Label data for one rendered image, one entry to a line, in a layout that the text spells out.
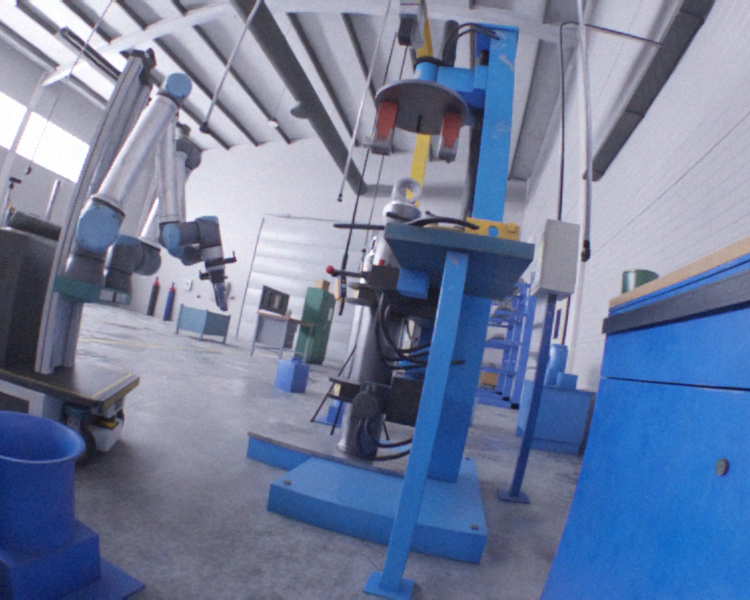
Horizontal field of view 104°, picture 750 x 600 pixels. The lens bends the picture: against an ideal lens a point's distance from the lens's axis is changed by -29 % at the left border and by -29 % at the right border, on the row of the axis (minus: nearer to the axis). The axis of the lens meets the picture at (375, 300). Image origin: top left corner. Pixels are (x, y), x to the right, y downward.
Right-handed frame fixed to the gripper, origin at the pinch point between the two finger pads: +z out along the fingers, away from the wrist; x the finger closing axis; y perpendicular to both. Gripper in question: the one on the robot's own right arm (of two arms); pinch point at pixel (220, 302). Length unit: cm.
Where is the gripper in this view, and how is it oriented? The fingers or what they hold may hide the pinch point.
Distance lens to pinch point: 163.9
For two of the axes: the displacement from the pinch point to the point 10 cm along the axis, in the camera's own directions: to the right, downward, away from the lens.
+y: -8.8, 1.9, -4.3
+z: 1.2, 9.8, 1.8
